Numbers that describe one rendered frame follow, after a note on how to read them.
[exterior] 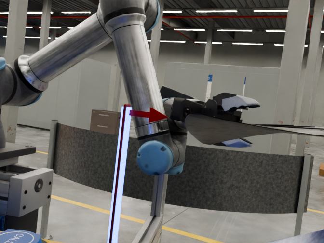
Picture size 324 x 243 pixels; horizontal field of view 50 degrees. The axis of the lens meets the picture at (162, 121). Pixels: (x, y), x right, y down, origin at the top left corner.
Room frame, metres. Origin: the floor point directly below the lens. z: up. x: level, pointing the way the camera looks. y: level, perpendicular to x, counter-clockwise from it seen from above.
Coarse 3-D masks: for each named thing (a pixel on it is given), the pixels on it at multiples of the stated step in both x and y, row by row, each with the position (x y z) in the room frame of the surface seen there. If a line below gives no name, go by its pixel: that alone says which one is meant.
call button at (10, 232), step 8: (0, 232) 0.27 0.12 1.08; (8, 232) 0.27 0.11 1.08; (16, 232) 0.27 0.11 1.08; (24, 232) 0.27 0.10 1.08; (32, 232) 0.28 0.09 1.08; (0, 240) 0.26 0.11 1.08; (8, 240) 0.26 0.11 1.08; (16, 240) 0.26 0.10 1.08; (24, 240) 0.26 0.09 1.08; (32, 240) 0.26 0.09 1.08; (40, 240) 0.27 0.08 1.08
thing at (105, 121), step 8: (96, 112) 7.26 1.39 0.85; (104, 112) 7.19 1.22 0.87; (112, 112) 7.61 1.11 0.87; (120, 112) 7.56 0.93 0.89; (96, 120) 7.25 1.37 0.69; (104, 120) 7.18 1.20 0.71; (112, 120) 7.11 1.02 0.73; (120, 120) 7.22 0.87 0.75; (96, 128) 7.24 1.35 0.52; (104, 128) 7.17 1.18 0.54; (112, 128) 7.10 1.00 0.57
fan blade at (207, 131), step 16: (192, 128) 0.50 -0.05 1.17; (208, 128) 0.49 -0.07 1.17; (224, 128) 0.48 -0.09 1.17; (240, 128) 0.46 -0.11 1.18; (256, 128) 0.41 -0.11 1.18; (272, 128) 0.40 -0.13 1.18; (288, 128) 0.43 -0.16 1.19; (304, 128) 0.45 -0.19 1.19; (320, 128) 0.45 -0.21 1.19; (208, 144) 0.61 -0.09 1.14
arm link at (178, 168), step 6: (174, 132) 0.86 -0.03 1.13; (180, 132) 0.86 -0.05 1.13; (174, 138) 0.86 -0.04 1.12; (180, 138) 0.86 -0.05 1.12; (186, 138) 0.88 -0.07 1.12; (180, 144) 0.86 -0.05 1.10; (180, 150) 0.83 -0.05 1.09; (180, 156) 0.83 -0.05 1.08; (180, 162) 0.87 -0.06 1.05; (174, 168) 0.86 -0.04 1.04; (180, 168) 0.87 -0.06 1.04; (174, 174) 0.86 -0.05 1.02
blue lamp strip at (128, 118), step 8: (128, 112) 0.50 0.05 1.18; (128, 120) 0.50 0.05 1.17; (128, 128) 0.51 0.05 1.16; (128, 136) 0.51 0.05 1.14; (120, 168) 0.50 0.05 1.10; (120, 176) 0.50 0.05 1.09; (120, 184) 0.50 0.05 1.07; (120, 192) 0.50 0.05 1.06; (120, 200) 0.51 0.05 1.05; (120, 208) 0.51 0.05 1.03; (112, 240) 0.50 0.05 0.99
